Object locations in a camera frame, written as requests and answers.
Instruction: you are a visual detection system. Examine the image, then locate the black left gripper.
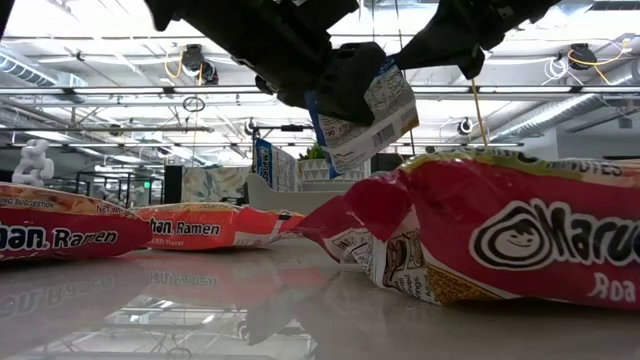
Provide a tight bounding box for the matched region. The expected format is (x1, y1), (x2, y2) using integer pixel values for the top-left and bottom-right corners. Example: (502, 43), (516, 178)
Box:
(144, 0), (387, 126)

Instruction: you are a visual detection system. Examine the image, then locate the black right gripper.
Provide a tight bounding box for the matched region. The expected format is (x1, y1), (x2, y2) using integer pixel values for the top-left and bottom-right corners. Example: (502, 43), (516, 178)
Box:
(389, 0), (561, 80)

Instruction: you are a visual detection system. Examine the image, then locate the blue ramen packet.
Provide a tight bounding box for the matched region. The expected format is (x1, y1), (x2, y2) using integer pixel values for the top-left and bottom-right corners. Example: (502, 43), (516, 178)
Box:
(304, 57), (420, 180)
(253, 138), (301, 194)

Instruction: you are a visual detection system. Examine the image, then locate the red roast beef ramen packet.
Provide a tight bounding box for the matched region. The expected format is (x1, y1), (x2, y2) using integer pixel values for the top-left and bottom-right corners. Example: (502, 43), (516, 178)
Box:
(294, 147), (640, 312)
(0, 182), (154, 264)

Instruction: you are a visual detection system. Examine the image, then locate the orange chicken ramen packet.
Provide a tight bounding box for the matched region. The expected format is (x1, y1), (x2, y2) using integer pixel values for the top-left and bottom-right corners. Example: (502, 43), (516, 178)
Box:
(134, 202), (307, 253)

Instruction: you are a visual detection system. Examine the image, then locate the black monitor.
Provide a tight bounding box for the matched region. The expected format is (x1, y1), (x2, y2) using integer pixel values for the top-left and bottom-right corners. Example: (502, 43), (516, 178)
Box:
(370, 152), (409, 176)

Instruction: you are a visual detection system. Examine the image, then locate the green plant in white pot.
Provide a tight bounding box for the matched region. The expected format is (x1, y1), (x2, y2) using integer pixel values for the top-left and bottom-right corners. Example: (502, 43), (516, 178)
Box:
(298, 142), (366, 184)

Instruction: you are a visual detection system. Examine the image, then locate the light grey plastic bin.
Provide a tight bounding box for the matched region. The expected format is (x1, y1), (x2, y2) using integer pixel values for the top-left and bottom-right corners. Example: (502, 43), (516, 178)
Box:
(244, 172), (374, 217)

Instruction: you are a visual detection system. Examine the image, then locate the floral patterned panel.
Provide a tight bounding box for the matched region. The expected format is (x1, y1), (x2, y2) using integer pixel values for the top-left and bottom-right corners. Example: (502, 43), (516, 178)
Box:
(180, 166), (251, 205)

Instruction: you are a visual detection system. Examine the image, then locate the tall black box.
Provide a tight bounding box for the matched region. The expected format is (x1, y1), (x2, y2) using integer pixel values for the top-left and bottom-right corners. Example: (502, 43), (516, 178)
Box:
(163, 164), (184, 206)

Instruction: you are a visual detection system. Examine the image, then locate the long yellow hanging cable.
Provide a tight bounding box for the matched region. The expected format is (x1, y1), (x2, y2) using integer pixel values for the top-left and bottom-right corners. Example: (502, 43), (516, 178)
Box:
(469, 77), (489, 149)

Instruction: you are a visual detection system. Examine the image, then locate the long black hanging cable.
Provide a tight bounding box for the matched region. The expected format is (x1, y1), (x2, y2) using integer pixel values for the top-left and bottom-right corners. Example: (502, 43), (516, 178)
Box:
(393, 0), (416, 156)

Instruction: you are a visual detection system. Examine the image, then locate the black ceiling cable reel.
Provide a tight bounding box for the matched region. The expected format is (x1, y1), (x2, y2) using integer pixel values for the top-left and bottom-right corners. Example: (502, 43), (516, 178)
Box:
(163, 43), (221, 86)
(544, 39), (631, 86)

